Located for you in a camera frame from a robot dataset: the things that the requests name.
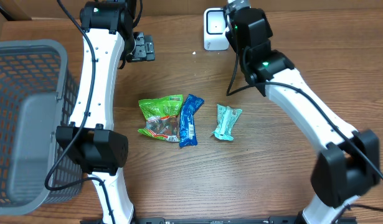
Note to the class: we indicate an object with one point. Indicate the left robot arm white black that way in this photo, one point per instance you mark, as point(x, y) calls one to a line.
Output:
point(89, 139)

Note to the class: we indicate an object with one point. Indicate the white barcode scanner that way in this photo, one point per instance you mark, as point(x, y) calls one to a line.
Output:
point(214, 30)

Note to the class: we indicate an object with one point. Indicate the teal white snack packet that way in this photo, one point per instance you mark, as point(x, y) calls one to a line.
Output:
point(226, 119)

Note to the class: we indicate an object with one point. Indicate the grey plastic mesh basket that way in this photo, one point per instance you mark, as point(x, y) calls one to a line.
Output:
point(37, 94)

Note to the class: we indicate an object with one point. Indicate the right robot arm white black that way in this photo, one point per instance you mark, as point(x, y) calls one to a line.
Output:
point(348, 160)

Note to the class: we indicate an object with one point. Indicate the green candy bag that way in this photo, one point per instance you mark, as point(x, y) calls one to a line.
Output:
point(161, 115)

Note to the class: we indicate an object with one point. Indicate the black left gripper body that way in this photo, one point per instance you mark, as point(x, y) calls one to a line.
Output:
point(143, 50)

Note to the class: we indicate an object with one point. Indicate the blue snack bar wrapper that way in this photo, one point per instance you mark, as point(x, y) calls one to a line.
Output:
point(187, 130)

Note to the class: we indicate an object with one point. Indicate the black rail at table edge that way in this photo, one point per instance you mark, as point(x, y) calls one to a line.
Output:
point(269, 220)

